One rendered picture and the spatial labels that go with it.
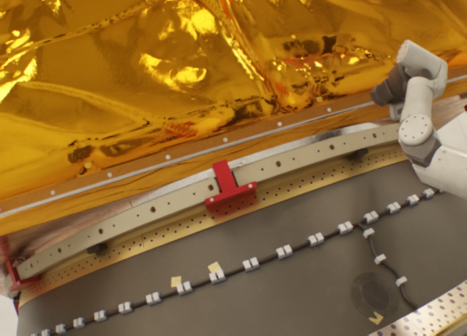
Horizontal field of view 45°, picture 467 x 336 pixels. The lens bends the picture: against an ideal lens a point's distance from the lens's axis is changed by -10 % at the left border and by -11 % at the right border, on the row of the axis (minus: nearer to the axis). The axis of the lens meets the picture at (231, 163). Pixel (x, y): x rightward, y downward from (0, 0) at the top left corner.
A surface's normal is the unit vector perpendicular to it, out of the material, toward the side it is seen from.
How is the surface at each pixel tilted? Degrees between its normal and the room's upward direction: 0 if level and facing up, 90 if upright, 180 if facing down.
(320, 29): 90
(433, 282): 62
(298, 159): 90
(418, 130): 53
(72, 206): 90
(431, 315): 43
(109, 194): 90
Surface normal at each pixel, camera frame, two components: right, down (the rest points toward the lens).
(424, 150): -0.55, -0.58
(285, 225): -0.06, -0.65
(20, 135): 0.18, -0.13
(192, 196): -0.07, -0.19
